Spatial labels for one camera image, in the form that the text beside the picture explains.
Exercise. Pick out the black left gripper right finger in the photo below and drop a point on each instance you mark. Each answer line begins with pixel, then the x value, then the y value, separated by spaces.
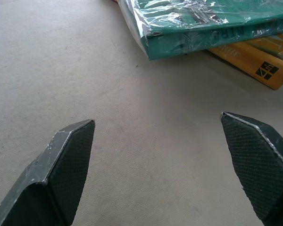
pixel 257 164

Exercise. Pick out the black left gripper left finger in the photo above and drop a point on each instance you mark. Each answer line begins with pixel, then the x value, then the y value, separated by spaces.
pixel 61 174

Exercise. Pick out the green plastic-wrapped box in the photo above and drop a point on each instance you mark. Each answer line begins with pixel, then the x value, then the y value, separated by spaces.
pixel 202 26

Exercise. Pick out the yellow cardboard box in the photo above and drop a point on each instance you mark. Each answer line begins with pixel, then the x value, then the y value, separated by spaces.
pixel 257 60

